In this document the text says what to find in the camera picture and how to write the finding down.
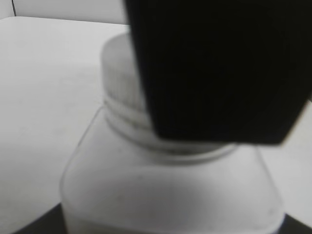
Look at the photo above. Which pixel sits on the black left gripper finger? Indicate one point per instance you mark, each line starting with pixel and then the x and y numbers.
pixel 223 70

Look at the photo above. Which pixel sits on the white screw cap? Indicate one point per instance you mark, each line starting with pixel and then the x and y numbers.
pixel 120 75

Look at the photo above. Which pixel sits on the white strawberry drink bottle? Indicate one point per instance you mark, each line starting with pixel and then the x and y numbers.
pixel 122 179

